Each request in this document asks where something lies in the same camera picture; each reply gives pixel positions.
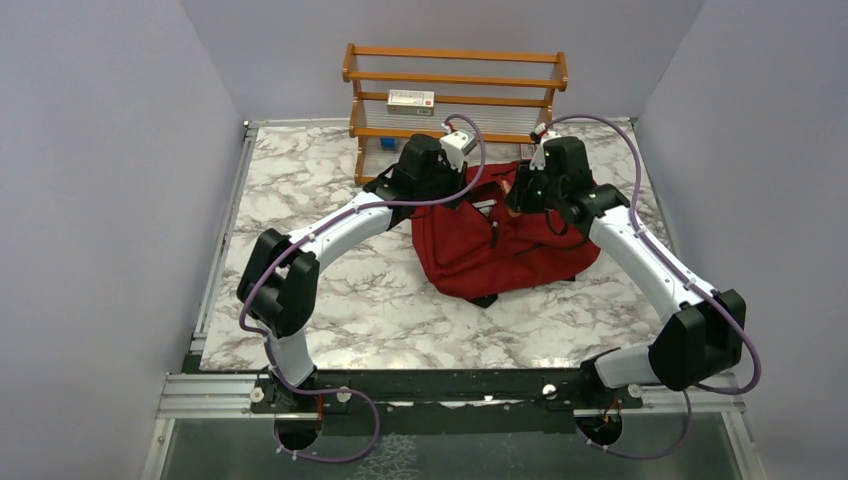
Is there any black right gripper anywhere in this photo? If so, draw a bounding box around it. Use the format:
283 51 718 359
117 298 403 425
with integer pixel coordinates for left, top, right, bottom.
505 160 565 214

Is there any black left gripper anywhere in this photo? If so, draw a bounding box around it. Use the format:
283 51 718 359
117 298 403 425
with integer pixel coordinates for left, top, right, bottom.
415 153 472 210

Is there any red backpack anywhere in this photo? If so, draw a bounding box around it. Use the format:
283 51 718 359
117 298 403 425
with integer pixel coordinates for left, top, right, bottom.
411 161 601 308

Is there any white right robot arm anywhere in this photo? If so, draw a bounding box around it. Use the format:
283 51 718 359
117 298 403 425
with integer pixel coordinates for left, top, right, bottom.
506 133 746 407

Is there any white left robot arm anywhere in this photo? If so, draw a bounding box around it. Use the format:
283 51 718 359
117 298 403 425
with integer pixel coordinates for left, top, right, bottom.
237 130 479 411

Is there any blue pencil sharpener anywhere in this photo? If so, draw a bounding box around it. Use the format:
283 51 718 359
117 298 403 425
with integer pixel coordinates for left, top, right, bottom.
379 137 397 151

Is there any small red white eraser box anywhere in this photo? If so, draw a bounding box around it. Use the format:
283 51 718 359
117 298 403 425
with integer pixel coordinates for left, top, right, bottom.
519 144 535 161

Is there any white red box on shelf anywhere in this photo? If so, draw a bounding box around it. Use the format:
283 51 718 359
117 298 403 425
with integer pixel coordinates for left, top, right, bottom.
386 89 435 117

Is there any wooden two-tier shelf rack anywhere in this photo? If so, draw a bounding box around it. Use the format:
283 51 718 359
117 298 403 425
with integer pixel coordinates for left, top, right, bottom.
342 43 569 185

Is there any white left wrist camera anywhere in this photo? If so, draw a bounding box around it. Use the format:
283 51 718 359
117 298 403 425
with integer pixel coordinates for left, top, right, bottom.
439 130 478 171

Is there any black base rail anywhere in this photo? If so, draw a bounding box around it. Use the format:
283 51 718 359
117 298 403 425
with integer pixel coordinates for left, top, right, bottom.
248 368 643 448

